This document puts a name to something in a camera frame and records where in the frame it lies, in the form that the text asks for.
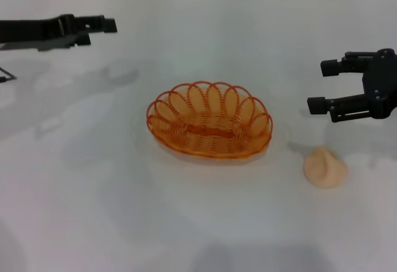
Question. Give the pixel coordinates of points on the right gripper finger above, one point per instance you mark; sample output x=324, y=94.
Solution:
x=316, y=106
x=330, y=67

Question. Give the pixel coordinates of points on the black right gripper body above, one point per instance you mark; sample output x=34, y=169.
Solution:
x=381, y=82

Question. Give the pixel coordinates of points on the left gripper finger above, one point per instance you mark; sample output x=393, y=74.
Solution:
x=77, y=40
x=105, y=25

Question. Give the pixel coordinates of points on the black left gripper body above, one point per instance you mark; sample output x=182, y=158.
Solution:
x=31, y=29

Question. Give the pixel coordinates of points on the pale peach bread bun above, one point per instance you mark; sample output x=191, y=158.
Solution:
x=324, y=169

